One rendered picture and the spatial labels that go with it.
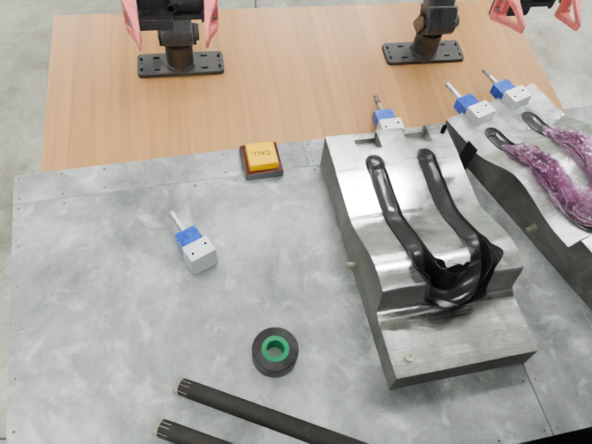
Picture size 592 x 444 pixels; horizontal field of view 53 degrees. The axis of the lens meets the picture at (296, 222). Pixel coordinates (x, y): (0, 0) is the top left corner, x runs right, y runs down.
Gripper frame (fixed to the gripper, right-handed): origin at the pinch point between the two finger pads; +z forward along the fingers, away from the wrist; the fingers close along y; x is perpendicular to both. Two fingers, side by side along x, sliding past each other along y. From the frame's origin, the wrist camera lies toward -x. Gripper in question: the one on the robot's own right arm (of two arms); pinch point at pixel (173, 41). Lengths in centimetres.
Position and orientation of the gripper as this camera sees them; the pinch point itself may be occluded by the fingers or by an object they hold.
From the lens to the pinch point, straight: 93.9
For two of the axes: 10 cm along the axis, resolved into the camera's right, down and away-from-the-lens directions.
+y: 9.8, -0.9, 1.5
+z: 1.5, 8.5, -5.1
